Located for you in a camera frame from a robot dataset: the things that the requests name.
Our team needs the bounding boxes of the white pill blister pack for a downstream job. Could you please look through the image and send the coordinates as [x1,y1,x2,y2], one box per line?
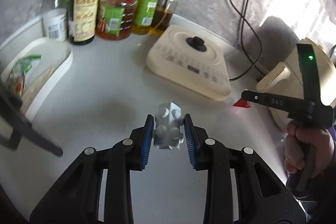
[152,102,184,150]

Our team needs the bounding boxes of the red wrapper scrap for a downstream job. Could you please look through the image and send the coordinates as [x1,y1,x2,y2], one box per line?
[233,98,252,109]

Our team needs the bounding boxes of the black kitchen rack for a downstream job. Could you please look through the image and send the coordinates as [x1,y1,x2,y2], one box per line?
[1,83,63,157]

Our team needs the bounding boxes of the person's right hand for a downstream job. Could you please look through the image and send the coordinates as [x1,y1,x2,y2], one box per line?
[284,122,335,178]

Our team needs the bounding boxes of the white rice cooker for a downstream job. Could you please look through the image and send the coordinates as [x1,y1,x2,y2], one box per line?
[256,37,336,132]

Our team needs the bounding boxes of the beige induction cooker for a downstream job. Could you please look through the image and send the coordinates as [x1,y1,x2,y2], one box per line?
[146,25,231,102]

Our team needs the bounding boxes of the white tray with green packet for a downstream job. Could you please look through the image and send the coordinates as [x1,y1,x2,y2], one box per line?
[1,37,73,121]

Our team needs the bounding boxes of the small clear jar white lid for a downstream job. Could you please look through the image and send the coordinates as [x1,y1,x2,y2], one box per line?
[43,0,68,42]

